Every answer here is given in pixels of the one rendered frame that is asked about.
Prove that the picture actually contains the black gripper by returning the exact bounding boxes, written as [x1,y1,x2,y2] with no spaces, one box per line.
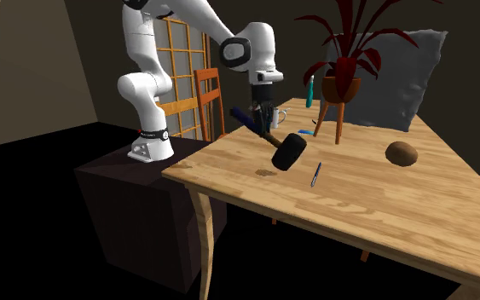
[250,84,275,136]

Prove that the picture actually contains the red plant in brown pot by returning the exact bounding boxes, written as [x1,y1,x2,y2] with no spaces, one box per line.
[293,0,445,146]

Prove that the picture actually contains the dark robot stand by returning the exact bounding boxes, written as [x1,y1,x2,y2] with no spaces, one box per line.
[73,134,228,295]

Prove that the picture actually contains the light wooden table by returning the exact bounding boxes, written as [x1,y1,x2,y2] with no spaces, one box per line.
[160,96,480,300]

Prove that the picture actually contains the orange wooden chair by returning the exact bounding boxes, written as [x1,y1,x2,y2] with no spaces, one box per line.
[193,66,228,142]

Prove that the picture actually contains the brown potato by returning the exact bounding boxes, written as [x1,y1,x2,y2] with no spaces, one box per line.
[385,141,419,169]

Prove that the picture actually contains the wooden lattice screen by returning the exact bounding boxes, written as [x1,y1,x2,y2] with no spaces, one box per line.
[153,15,214,142]

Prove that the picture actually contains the black mallet with blue grip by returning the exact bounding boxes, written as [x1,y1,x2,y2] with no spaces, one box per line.
[228,107,309,172]

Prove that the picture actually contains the grey pillow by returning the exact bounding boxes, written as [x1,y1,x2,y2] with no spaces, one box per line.
[319,28,448,134]

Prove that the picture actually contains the blue pen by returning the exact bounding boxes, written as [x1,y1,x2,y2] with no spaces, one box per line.
[309,161,323,188]

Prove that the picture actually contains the teal bottle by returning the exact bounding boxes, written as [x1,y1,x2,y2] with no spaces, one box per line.
[304,75,315,109]

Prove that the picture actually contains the white mug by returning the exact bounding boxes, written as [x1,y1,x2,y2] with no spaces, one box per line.
[271,107,292,130]

